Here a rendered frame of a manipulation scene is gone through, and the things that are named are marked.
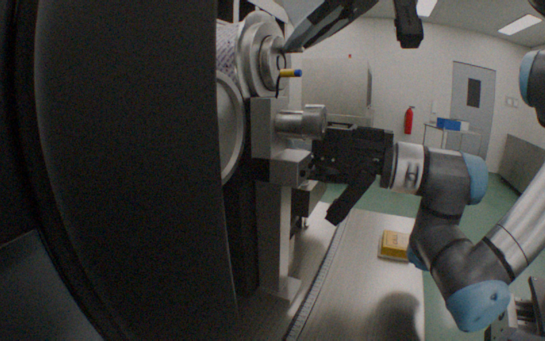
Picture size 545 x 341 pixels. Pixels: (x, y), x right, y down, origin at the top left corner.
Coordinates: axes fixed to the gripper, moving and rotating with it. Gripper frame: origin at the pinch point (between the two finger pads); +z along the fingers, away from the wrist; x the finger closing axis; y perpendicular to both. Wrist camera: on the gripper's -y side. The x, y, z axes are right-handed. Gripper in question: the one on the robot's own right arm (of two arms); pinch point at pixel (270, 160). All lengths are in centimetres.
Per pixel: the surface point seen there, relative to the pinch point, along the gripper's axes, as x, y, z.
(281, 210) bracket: 11.1, -2.6, -7.1
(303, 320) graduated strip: 14.2, -19.2, -12.5
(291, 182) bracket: 12.1, 2.0, -8.7
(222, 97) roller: 15.6, 11.4, -2.3
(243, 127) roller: 12.7, 7.8, -2.9
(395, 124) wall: -444, -39, -51
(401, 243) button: -8.5, -16.7, -26.6
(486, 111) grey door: -444, 17, -245
